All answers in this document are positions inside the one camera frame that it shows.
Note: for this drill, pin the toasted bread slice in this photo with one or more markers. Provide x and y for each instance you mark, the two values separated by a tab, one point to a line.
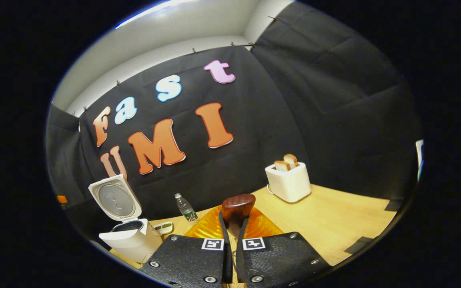
281	166
291	159

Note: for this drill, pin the white rice cooker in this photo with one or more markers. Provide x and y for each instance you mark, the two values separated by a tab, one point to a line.
126	240

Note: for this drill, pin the black backdrop cloth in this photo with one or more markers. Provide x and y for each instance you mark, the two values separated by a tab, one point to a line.
314	100

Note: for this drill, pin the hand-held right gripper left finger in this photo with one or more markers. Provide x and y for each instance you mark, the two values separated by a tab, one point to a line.
226	256

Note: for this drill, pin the clear plastic water bottle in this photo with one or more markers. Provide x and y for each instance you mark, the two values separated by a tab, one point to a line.
186	210

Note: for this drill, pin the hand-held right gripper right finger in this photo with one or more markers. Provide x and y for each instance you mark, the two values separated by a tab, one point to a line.
241	260

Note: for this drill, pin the small black block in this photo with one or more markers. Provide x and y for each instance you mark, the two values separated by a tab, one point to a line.
393	205
359	244

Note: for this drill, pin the white toaster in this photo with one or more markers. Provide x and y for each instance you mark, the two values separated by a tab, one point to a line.
290	184

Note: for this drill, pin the white upright panel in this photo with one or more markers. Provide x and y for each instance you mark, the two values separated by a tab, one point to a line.
419	152

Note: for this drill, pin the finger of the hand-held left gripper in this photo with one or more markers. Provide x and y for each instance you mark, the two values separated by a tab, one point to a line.
62	199

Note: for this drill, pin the small white dish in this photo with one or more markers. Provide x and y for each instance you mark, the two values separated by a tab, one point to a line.
165	228

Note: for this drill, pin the brown wooden spoon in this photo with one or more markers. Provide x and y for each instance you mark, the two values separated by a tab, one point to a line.
236	208

